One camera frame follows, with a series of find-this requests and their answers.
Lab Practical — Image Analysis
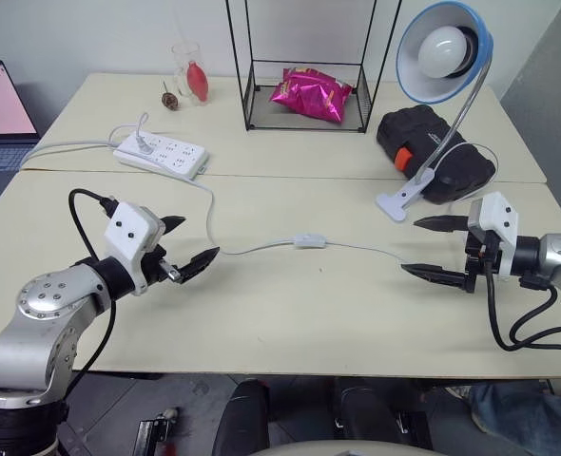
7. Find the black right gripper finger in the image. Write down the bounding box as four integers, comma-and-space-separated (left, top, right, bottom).
413, 214, 472, 235
400, 262, 468, 287

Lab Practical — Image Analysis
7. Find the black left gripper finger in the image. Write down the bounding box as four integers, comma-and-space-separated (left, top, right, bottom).
177, 246, 221, 286
161, 215, 187, 235

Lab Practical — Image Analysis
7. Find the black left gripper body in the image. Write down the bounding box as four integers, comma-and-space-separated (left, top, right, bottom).
142, 243, 183, 287

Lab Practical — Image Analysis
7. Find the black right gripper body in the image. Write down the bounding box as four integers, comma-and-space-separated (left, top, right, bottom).
462, 229, 501, 294

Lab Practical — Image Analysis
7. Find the blue gooseneck clamp desk lamp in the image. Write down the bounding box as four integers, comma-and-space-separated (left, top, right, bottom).
375, 0, 495, 223

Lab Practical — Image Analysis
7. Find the white power strip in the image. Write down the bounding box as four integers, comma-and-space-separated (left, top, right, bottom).
112, 133, 211, 181

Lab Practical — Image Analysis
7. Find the black tool case orange latch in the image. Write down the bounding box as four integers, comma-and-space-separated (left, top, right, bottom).
375, 104, 496, 205

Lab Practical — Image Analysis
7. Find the red object in glass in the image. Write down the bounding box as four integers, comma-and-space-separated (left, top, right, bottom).
185, 60, 210, 104

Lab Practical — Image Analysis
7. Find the black rounded shape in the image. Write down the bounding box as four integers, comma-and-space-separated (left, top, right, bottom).
332, 374, 434, 450
212, 377, 271, 456

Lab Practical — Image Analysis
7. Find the clear glass cup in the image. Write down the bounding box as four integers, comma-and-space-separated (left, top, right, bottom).
169, 41, 211, 108

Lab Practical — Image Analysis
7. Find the white light bulb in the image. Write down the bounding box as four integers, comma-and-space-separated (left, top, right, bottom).
416, 26, 476, 80

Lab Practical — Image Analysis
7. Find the person leg in jeans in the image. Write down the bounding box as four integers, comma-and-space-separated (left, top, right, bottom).
468, 382, 561, 456

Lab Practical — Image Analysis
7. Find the pink snack bag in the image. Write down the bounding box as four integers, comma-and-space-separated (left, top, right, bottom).
268, 66, 354, 125

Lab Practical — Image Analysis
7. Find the cream rounded surface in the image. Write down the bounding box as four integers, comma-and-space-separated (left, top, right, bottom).
261, 436, 435, 456

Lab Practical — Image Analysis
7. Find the grey laptop pink screen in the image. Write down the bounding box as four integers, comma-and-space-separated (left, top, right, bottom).
0, 59, 42, 203

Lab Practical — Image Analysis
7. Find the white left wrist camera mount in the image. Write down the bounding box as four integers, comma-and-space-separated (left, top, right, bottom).
103, 201, 166, 296

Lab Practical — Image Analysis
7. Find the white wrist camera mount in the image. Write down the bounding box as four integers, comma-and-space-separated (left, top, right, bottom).
468, 191, 520, 281
103, 201, 166, 296

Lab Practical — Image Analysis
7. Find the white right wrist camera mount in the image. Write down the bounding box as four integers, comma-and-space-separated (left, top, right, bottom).
468, 191, 520, 281

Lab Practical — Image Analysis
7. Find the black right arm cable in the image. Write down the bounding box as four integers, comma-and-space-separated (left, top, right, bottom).
482, 244, 561, 355

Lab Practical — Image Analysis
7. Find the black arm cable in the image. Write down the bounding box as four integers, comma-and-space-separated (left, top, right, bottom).
482, 244, 561, 355
68, 188, 119, 395

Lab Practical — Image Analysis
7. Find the white cord with switch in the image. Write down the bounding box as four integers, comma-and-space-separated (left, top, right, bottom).
195, 141, 499, 262

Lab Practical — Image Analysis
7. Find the white plug with cord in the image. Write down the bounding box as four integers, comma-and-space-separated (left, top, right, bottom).
107, 111, 154, 158

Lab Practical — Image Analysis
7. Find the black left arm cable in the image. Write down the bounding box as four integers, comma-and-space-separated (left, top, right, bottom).
68, 188, 119, 395

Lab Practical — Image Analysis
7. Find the white inline cord switch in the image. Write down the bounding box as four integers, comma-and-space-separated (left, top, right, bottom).
293, 233, 330, 250

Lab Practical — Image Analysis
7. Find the white power strip cable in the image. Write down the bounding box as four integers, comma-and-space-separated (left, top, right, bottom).
21, 139, 120, 170

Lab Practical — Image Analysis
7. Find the black wire frame rack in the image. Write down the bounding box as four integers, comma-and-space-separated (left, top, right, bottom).
225, 0, 402, 135

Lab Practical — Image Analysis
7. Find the black metal bracket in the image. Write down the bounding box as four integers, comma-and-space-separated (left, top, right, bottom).
135, 407, 180, 456

